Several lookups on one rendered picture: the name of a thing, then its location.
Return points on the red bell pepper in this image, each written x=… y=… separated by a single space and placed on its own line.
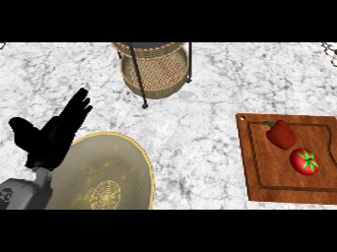
x=281 y=134

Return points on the wicker tiered basket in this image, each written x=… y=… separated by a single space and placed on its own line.
x=156 y=70

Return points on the brown wooden cutting board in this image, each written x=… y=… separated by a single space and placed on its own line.
x=297 y=160

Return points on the red tomato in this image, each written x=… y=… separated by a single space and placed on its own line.
x=303 y=161

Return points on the round olive gold-rimmed plate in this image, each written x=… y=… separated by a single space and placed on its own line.
x=103 y=170

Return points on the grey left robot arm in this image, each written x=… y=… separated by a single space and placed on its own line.
x=16 y=195

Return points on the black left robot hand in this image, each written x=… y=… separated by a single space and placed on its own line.
x=54 y=134

